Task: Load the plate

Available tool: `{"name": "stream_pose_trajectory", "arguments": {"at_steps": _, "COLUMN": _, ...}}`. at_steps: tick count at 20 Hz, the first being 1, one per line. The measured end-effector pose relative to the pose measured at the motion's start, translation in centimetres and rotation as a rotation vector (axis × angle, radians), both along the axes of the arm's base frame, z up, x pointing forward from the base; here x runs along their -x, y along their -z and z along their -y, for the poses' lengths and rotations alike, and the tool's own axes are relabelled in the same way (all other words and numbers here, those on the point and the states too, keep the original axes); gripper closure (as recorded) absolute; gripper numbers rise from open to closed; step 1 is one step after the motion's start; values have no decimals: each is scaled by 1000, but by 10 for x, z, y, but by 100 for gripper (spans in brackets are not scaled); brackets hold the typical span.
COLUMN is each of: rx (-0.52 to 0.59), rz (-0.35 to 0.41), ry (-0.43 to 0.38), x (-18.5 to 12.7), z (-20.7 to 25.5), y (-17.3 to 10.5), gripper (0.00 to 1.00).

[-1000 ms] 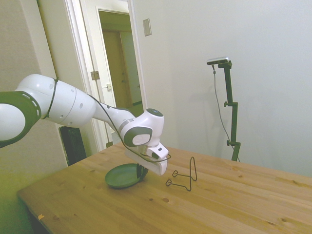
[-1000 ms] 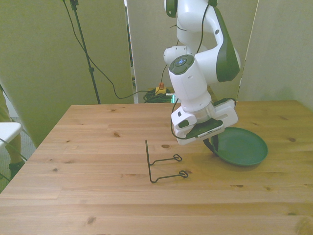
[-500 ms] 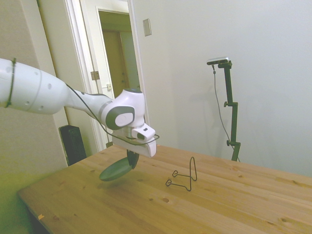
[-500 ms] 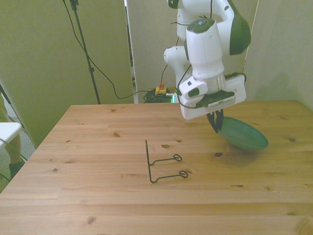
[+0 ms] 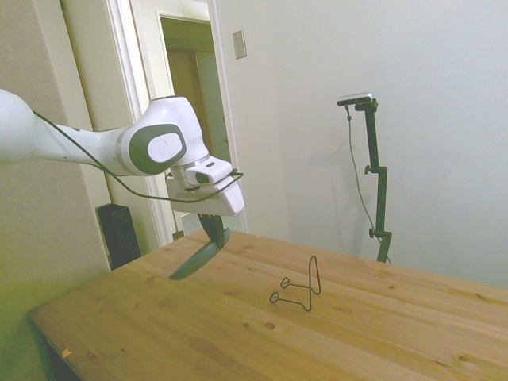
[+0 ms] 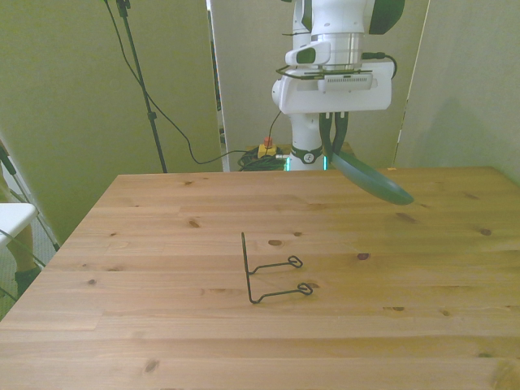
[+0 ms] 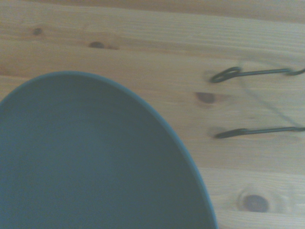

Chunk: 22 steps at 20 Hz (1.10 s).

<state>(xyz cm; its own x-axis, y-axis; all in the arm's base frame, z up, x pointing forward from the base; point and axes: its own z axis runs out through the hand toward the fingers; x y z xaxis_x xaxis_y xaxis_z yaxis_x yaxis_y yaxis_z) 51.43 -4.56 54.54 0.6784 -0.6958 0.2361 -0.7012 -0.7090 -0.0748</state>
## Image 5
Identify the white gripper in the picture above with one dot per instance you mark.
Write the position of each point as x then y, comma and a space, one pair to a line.
222, 200

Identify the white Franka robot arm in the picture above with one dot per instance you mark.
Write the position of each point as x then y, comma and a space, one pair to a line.
79, 143

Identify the white box behind table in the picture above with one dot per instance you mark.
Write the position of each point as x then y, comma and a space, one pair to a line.
187, 227

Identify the black tower appliance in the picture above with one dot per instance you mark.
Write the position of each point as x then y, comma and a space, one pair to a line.
119, 236

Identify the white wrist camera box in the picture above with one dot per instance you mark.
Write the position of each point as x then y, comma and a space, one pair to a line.
208, 171

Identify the dark green camera stand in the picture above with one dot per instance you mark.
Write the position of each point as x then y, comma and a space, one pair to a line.
377, 174

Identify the white door frame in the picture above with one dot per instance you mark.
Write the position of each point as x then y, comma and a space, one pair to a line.
131, 79

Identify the beige wall switch plate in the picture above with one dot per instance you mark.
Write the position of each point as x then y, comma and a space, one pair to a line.
239, 45

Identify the silver exterior camera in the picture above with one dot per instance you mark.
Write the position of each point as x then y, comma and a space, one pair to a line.
354, 98

